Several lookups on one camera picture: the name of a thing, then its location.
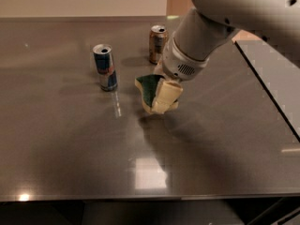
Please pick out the grey side table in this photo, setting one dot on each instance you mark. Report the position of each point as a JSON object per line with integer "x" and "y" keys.
{"x": 279, "y": 77}

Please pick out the green yellow sponge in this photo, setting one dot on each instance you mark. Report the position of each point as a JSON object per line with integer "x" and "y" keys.
{"x": 147, "y": 86}

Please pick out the blue silver redbull can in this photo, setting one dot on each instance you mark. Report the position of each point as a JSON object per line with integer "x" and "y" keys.
{"x": 103, "y": 55}

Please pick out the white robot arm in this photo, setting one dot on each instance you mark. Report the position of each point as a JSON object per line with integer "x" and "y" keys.
{"x": 210, "y": 24}

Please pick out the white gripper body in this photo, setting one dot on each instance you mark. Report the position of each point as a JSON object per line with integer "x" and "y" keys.
{"x": 178, "y": 64}

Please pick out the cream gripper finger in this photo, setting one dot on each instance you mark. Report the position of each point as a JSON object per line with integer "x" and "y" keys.
{"x": 166, "y": 97}
{"x": 158, "y": 70}

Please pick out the brown gold soda can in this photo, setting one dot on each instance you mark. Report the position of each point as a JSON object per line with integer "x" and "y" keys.
{"x": 158, "y": 37}

